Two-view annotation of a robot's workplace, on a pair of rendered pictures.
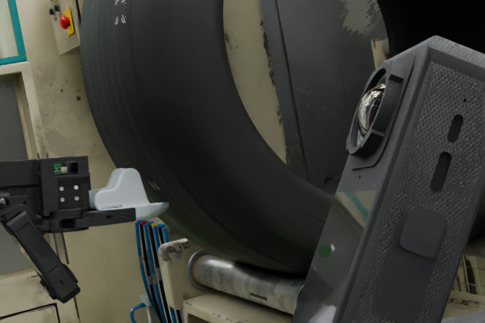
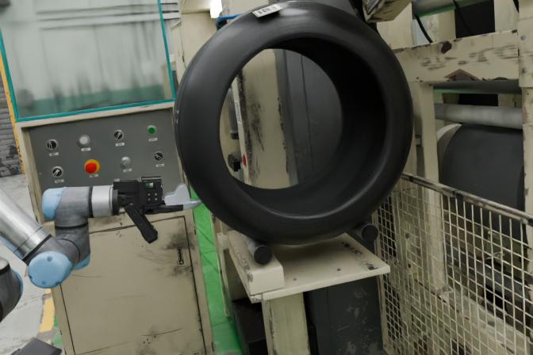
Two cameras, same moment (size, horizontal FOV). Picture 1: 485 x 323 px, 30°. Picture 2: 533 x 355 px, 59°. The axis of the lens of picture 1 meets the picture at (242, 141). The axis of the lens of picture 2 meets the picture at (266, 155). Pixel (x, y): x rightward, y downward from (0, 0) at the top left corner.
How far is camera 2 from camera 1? 0.36 m
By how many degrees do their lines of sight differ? 13
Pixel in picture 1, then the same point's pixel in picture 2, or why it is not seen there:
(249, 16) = (271, 95)
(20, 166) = (131, 184)
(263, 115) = (275, 144)
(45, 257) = (141, 223)
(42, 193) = (139, 197)
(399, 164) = not seen: outside the picture
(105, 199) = (170, 200)
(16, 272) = not seen: hidden behind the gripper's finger
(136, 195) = (185, 198)
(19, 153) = (171, 144)
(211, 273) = not seen: hidden behind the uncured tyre
